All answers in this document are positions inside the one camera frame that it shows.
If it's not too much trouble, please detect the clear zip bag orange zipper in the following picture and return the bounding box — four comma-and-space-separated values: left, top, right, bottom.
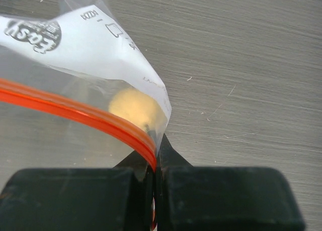
1, 0, 172, 230

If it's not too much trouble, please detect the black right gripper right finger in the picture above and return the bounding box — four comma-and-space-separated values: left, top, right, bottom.
156, 137, 306, 230

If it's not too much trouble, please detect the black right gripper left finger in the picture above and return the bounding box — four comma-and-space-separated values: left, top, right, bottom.
1, 152, 153, 230

